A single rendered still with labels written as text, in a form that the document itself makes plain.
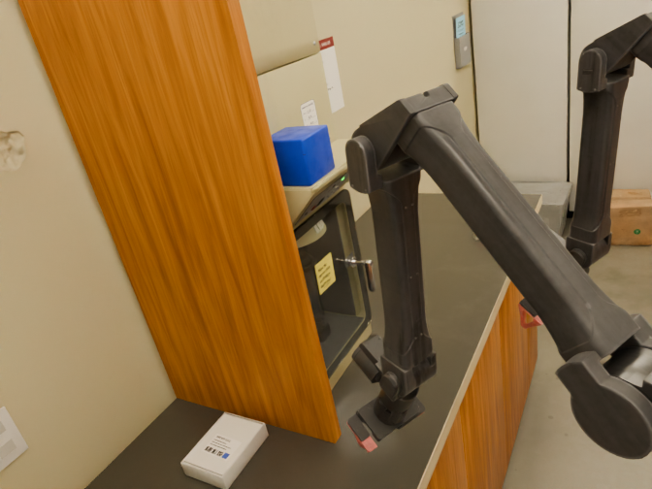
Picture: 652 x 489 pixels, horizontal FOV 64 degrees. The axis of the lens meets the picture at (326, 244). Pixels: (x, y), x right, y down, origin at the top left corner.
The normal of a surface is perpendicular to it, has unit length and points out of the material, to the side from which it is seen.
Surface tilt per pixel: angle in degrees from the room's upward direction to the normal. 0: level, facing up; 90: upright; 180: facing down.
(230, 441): 0
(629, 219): 88
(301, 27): 90
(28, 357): 90
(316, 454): 0
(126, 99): 90
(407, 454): 0
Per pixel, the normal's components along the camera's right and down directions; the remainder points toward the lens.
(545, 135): -0.47, 0.46
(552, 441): -0.18, -0.89
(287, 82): 0.86, 0.06
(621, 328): 0.26, -0.46
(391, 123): -0.80, 0.39
